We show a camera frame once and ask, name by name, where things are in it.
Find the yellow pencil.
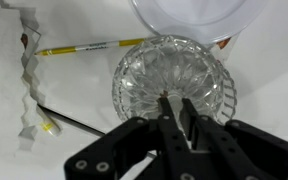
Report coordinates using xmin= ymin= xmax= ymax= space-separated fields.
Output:
xmin=33 ymin=37 xmax=147 ymax=57

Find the clear cut-glass bowl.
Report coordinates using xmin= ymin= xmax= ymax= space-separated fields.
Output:
xmin=111 ymin=34 xmax=231 ymax=125

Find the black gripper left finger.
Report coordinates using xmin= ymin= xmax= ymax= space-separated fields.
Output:
xmin=63 ymin=96 xmax=199 ymax=180

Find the small white brown packet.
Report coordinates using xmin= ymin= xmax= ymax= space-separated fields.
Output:
xmin=19 ymin=23 xmax=42 ymax=54

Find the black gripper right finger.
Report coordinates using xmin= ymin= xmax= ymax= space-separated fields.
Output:
xmin=180 ymin=97 xmax=288 ymax=180

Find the round white plate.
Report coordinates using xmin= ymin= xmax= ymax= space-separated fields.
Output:
xmin=128 ymin=0 xmax=269 ymax=45

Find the white paper napkin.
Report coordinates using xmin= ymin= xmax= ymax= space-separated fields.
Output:
xmin=0 ymin=5 xmax=49 ymax=158

